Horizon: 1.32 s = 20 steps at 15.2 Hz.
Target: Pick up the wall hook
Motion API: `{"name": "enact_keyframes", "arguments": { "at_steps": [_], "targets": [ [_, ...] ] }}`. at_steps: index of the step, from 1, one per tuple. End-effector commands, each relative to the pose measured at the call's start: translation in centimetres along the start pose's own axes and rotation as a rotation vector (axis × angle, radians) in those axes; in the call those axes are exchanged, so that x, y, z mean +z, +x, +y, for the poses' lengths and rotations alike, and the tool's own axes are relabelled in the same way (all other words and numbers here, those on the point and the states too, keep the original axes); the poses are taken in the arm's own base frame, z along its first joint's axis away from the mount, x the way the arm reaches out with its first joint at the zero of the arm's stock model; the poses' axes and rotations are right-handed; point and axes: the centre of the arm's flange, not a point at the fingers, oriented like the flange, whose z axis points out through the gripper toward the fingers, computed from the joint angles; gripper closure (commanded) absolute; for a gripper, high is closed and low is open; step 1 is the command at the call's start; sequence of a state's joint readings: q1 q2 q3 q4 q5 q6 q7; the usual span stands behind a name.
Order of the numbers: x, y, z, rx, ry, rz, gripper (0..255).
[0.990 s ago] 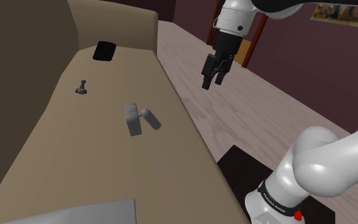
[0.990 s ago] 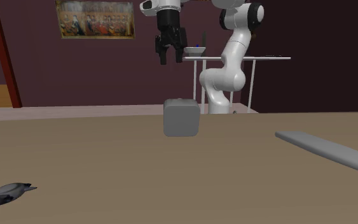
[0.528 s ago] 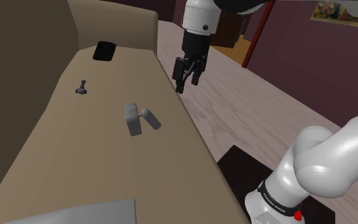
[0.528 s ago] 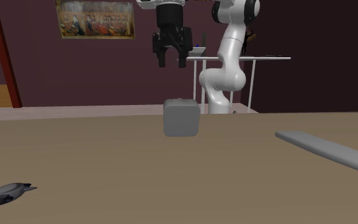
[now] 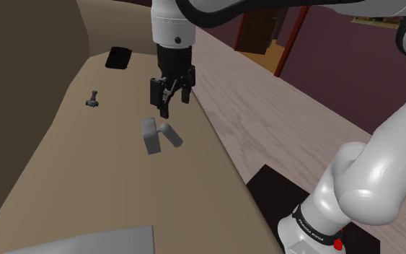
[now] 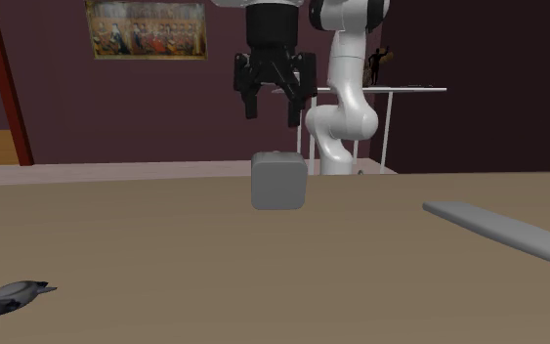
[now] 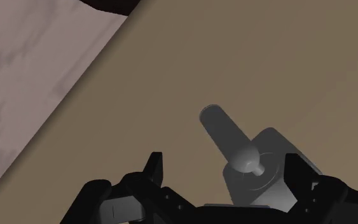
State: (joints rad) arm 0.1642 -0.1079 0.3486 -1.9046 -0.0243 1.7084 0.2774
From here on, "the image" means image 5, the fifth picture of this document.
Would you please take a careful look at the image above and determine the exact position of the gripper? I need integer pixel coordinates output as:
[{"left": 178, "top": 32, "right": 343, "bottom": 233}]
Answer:
[{"left": 149, "top": 43, "right": 196, "bottom": 120}]

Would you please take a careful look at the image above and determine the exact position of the grey roller-shaped tool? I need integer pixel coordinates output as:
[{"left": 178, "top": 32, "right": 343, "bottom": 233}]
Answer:
[{"left": 141, "top": 117, "right": 184, "bottom": 156}]

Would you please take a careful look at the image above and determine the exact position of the black phone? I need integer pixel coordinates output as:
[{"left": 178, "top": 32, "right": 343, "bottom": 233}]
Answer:
[{"left": 105, "top": 46, "right": 133, "bottom": 70}]

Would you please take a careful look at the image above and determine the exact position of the red-framed doorway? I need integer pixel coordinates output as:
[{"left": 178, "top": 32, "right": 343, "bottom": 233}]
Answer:
[{"left": 233, "top": 4, "right": 311, "bottom": 78}]

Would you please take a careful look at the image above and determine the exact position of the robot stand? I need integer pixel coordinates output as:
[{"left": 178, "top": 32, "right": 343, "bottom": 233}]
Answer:
[{"left": 245, "top": 163, "right": 381, "bottom": 254}]

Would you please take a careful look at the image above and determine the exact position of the grey flat tablet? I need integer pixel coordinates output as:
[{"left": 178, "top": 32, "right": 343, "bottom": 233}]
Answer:
[{"left": 2, "top": 224, "right": 155, "bottom": 254}]

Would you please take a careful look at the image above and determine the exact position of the wall picture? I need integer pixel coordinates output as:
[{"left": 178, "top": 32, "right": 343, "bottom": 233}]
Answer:
[{"left": 350, "top": 15, "right": 405, "bottom": 30}]

